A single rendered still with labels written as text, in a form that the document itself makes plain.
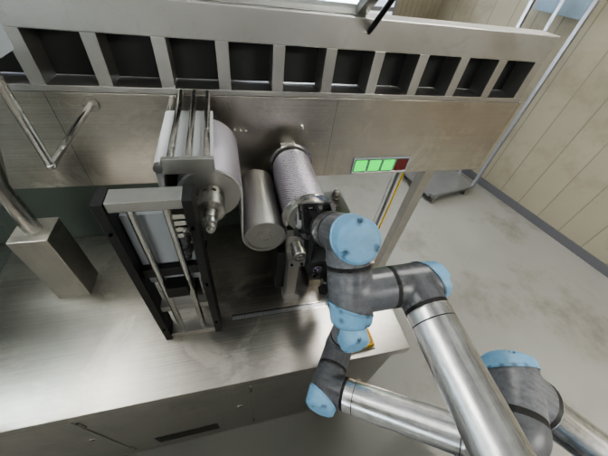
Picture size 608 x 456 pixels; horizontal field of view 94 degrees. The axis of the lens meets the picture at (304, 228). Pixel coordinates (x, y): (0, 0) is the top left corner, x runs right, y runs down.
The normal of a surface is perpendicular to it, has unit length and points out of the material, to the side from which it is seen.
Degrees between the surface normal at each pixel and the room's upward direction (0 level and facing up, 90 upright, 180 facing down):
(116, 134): 90
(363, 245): 51
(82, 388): 0
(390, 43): 90
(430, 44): 90
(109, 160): 90
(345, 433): 0
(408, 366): 0
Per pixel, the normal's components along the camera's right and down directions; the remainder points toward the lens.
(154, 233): 0.22, 0.72
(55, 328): 0.11, -0.69
